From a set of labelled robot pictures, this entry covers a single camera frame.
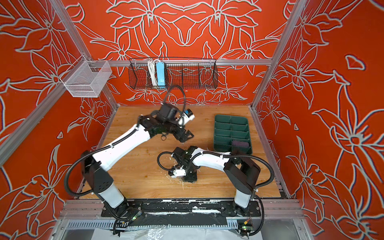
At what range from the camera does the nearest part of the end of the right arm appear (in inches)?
24.0

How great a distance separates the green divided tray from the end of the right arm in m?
0.25

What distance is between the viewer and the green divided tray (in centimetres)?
92
